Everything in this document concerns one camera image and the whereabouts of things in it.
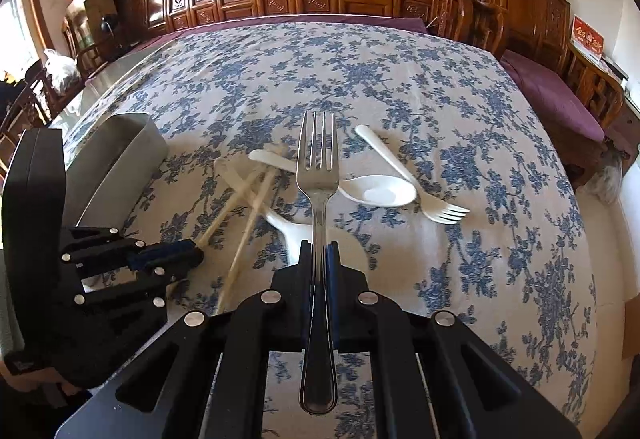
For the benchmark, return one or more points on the blue floral tablecloth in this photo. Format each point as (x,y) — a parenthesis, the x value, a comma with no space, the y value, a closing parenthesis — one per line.
(400,84)

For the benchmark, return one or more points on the white soup spoon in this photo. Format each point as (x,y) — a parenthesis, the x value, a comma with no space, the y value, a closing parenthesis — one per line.
(290,239)
(380,194)

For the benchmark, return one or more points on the purple armchair cushion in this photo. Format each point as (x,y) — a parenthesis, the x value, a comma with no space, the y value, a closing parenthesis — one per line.
(555,94)

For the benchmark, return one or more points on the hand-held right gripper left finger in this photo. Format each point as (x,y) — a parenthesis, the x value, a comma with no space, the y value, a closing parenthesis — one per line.
(300,309)

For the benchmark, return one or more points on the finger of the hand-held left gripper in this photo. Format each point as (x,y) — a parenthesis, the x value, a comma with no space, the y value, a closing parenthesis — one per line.
(125,291)
(165,249)

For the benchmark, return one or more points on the white plastic bag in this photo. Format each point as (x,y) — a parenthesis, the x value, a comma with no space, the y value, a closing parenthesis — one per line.
(62,69)

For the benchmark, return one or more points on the clear plastic bag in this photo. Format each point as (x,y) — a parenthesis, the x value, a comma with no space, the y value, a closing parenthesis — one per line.
(607,176)

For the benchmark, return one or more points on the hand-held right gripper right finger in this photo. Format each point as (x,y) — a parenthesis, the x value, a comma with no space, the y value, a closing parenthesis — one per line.
(332,309)

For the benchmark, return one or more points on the wooden door frame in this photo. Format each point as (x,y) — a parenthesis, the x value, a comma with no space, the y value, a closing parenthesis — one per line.
(40,9)

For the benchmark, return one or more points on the black desk lamp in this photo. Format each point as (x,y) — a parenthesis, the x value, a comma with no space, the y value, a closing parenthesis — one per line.
(107,28)

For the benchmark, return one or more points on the rectangular metal tin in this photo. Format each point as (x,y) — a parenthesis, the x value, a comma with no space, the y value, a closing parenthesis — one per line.
(115,169)

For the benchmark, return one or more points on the person's left hand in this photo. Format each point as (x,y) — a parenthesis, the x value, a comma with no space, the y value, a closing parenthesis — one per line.
(30,373)

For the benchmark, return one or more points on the purple sofa cushion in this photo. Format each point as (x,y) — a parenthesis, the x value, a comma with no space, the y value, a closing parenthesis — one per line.
(390,25)

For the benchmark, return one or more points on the white plastic fork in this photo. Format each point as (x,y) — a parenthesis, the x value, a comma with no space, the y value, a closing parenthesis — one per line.
(400,169)

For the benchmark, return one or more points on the tissue box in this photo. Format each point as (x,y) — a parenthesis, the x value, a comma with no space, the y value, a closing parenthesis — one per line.
(614,70)

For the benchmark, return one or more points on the metal fork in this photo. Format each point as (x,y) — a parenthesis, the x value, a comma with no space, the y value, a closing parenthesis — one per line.
(316,179)

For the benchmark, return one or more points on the wooden dining chair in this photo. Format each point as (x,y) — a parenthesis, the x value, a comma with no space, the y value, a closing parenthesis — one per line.
(27,109)
(75,44)

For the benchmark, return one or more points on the red gift box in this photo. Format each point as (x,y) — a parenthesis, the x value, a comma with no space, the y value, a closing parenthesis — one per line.
(587,39)

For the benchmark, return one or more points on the brown cardboard sheet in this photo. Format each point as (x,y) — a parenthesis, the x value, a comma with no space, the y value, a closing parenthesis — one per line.
(632,329)

